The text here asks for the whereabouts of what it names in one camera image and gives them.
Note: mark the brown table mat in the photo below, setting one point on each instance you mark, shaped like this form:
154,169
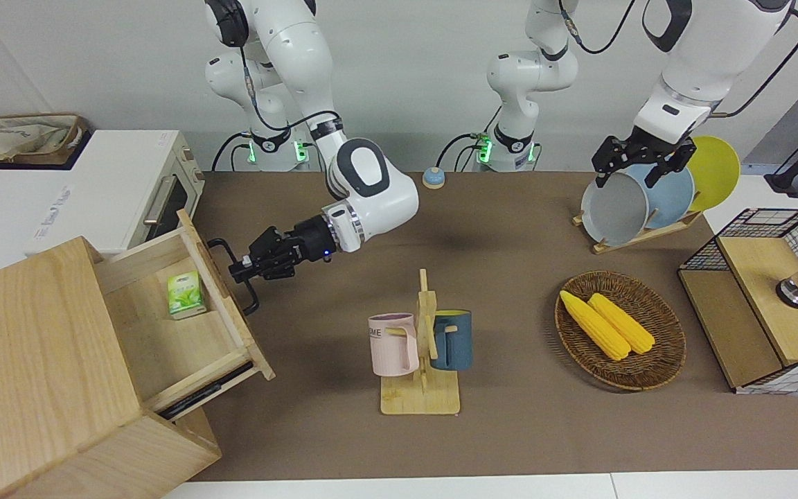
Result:
510,430

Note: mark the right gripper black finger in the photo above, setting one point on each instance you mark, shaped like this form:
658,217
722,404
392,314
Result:
271,270
266,244

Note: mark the brown woven tray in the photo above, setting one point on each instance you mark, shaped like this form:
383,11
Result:
70,149

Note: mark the wooden plate rack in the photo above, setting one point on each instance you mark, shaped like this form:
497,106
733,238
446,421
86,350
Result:
655,234

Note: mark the light blue plate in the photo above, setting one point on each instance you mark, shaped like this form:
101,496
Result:
672,197

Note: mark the light wooden cabinet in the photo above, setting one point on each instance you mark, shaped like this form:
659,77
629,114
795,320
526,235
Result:
32,360

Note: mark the yellow plate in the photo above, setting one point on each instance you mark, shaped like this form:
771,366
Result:
716,173

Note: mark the beige cloth bag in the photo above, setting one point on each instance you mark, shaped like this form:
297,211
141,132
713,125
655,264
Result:
11,138

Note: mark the grey plate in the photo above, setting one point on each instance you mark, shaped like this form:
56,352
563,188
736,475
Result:
614,208

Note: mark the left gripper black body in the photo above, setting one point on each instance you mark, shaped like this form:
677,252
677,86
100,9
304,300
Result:
652,149

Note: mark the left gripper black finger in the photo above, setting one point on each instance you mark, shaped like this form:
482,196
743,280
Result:
608,156
684,156

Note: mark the green drink carton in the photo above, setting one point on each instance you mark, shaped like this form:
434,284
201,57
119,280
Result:
185,296

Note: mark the brown wicker basket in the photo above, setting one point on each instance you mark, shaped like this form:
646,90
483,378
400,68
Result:
662,367

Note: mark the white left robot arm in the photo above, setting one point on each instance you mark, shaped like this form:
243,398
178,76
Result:
704,48

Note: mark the wooden mug tree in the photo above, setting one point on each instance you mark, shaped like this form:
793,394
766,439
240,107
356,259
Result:
420,398

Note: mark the white toaster oven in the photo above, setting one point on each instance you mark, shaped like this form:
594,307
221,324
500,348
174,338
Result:
108,187

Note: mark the pink mug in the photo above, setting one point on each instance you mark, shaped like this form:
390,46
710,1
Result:
391,346

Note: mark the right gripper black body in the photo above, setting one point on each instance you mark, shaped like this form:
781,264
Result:
309,242

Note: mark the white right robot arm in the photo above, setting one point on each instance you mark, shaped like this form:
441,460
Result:
364,194

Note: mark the small blue round button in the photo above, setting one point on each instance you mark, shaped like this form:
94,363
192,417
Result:
433,179

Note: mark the yellow corn cob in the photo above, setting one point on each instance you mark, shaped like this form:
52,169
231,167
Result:
624,322
593,326

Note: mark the dark blue mug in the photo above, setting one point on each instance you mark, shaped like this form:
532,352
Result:
458,339

